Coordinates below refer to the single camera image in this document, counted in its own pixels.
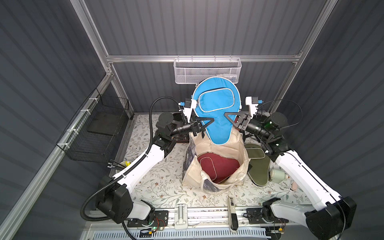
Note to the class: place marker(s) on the white clamp on rail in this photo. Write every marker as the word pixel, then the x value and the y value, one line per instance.
pixel 181 217

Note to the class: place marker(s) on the maroon paddle case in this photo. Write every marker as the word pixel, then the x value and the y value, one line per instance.
pixel 217 167

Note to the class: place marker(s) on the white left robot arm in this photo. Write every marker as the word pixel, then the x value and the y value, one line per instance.
pixel 114 199

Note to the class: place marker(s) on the white wire mesh basket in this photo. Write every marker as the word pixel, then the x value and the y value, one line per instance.
pixel 186 70

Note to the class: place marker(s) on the cream canvas tote bag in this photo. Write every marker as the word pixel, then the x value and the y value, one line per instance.
pixel 194 176

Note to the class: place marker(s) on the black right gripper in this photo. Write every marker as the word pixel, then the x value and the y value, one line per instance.
pixel 243 121

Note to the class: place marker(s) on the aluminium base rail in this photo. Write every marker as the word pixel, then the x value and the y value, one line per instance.
pixel 212 217

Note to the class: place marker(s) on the white cup with pens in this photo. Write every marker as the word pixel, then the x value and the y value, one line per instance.
pixel 117 167

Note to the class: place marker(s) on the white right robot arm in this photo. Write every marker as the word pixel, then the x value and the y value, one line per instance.
pixel 329 214

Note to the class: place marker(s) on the white black handheld tool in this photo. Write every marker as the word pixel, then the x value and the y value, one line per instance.
pixel 233 220

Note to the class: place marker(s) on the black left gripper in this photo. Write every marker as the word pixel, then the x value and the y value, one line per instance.
pixel 195 126

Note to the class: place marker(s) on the small pink white object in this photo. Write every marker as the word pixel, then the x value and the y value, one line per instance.
pixel 294 186

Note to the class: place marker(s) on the blue paddle case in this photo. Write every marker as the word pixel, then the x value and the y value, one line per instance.
pixel 214 97

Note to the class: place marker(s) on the markers in white basket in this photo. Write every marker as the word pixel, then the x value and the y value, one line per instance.
pixel 231 77

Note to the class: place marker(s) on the pale green mug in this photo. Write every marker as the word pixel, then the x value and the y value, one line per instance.
pixel 277 176

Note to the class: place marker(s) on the green paddle case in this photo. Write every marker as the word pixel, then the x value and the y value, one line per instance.
pixel 259 165

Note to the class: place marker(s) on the black wire basket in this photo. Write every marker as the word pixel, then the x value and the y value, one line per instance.
pixel 98 131

